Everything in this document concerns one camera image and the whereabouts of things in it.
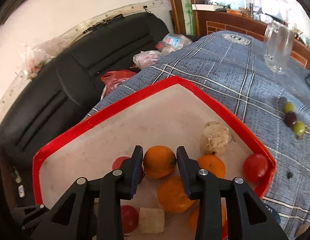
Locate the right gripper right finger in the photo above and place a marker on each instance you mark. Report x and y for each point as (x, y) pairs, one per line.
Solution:
(247, 216)

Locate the large red tomato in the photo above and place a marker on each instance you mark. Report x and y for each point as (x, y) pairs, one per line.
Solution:
(118, 162)

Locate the green grape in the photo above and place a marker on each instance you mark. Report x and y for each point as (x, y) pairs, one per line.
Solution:
(288, 107)
(298, 128)

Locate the dark purple grape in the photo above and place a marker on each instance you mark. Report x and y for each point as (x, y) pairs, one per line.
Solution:
(290, 119)

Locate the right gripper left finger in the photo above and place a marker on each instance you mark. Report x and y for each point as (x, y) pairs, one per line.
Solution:
(91, 208)

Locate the blue plaid tablecloth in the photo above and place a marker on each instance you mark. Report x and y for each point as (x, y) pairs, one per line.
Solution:
(230, 68)

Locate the red plastic bag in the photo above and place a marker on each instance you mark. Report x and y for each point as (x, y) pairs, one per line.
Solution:
(114, 79)

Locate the wooden cabinet counter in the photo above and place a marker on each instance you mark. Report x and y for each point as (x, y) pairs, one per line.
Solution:
(208, 22)

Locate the clear bag with packets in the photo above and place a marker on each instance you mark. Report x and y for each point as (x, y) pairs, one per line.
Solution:
(171, 43)

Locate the red rimmed white tray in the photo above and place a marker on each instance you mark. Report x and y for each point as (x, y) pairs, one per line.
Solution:
(172, 113)

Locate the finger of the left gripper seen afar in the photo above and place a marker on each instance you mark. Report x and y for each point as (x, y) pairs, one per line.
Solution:
(29, 217)

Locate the orange tangerine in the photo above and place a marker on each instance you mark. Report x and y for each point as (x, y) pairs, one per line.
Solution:
(159, 162)
(172, 197)
(194, 217)
(213, 164)

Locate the clear glass pitcher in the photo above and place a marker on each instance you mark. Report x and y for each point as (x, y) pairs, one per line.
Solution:
(278, 44)

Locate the black leather sofa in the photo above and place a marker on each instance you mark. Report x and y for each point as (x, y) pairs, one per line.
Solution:
(70, 85)

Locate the small red tomato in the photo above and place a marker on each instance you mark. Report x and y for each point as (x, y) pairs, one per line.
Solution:
(129, 218)
(255, 167)

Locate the clear plastic bag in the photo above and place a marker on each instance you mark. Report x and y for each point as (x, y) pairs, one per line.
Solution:
(146, 58)

